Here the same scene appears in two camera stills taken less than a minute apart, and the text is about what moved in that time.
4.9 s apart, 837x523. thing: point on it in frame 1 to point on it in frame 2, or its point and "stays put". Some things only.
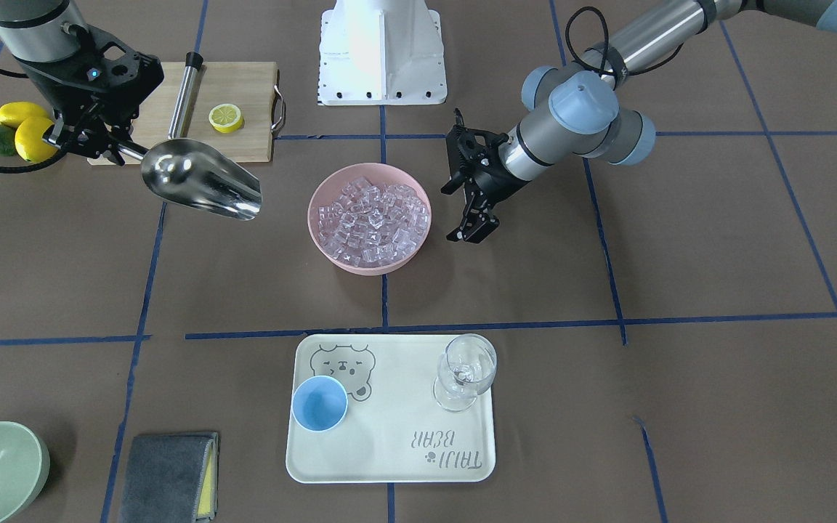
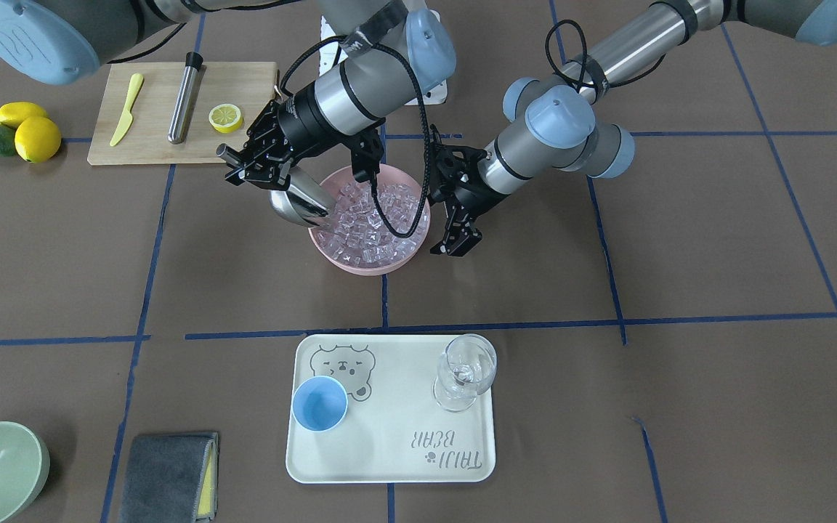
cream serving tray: (393, 431) stays put
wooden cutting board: (234, 110) stays put
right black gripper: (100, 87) to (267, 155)
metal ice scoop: (187, 171) to (305, 200)
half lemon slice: (226, 118) stays put
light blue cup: (320, 403) stays put
